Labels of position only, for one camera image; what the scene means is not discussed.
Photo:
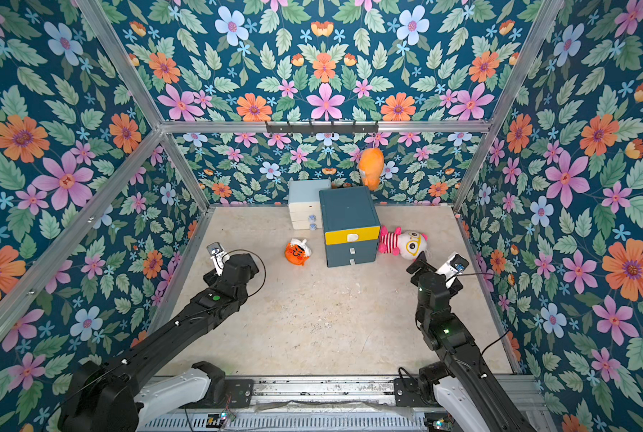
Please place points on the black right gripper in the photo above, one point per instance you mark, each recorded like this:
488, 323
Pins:
424, 267

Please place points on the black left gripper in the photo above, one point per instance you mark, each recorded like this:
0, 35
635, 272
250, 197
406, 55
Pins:
255, 269

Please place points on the teal drawer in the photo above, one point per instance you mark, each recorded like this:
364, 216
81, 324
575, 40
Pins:
364, 250
349, 260

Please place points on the teal bottom drawer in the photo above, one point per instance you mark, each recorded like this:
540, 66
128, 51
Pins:
349, 260

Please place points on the yellow top drawer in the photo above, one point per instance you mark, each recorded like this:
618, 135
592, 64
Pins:
339, 237

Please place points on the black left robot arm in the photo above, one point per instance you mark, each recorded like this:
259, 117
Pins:
102, 397

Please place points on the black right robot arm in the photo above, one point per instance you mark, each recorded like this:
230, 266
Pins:
460, 381

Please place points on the teal drawer cabinet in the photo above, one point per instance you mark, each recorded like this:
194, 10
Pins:
347, 208

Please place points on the light blue small drawer unit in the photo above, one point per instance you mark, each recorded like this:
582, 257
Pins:
304, 203

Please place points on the white pink striped plush toy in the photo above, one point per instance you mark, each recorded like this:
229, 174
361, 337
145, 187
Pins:
407, 244

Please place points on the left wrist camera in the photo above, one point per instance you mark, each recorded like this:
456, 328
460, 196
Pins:
218, 255

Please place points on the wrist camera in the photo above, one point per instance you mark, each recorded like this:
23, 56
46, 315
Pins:
454, 266
218, 255

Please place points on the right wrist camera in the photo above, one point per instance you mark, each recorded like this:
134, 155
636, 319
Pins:
454, 266

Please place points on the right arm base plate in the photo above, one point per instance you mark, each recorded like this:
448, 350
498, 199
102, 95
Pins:
417, 390

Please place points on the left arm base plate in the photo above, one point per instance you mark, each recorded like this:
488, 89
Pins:
224, 391

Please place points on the orange plush toy on wall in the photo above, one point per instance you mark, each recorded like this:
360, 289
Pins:
371, 167

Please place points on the black hook rail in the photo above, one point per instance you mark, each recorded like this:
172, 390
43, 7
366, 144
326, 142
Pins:
311, 127

